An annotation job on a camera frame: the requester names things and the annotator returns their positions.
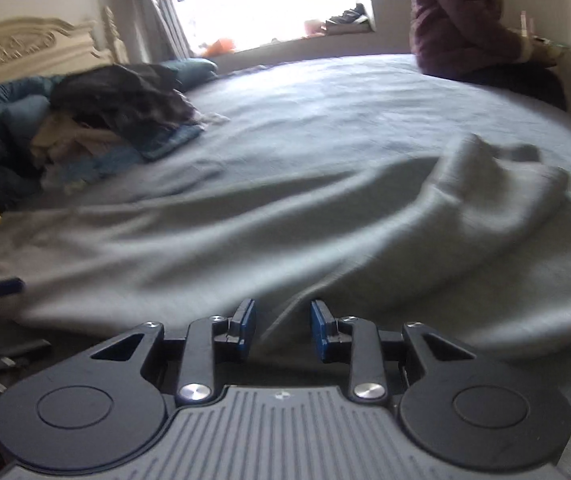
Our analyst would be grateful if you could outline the grey bed blanket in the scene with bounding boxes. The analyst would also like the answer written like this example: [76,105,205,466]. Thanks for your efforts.
[0,55,571,461]

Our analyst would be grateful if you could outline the light blue cloth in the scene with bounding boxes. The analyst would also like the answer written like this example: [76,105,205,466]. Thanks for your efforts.
[40,150,147,193]

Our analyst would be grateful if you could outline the orange bag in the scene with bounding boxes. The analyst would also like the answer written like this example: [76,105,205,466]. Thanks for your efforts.
[200,38,237,58]

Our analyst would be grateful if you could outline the beige cloth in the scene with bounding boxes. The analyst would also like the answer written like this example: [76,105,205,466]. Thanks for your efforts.
[29,112,133,168]

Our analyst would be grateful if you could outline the blue jeans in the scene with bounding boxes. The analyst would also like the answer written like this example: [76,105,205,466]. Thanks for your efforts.
[134,124,204,162]

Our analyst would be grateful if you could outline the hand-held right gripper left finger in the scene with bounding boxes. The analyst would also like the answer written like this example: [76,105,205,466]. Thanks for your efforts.
[90,299,257,406]

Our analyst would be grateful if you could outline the window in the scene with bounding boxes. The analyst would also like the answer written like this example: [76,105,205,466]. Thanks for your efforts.
[165,0,373,56]

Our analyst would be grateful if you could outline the dark sneaker pair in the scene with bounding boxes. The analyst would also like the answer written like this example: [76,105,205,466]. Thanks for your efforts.
[325,3,370,26]

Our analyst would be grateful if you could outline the grey sweatpants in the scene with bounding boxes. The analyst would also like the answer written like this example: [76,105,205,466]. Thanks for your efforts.
[0,134,571,361]

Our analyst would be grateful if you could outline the small table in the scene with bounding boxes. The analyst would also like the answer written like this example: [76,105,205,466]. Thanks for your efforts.
[525,35,571,116]

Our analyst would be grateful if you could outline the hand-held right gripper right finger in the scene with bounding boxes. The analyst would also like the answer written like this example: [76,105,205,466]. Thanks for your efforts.
[311,300,476,403]

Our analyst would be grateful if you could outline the dark plaid garment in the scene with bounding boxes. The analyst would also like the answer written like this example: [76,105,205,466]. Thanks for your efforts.
[51,62,201,142]

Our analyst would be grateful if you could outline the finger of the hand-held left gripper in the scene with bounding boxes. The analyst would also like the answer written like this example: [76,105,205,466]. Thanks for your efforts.
[0,339,52,357]
[0,277,27,301]

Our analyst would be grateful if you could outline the small white cloth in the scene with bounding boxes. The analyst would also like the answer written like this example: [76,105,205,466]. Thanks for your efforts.
[192,109,231,127]

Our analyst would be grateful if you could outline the cream carved headboard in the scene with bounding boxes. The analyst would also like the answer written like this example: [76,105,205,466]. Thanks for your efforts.
[0,7,128,103]

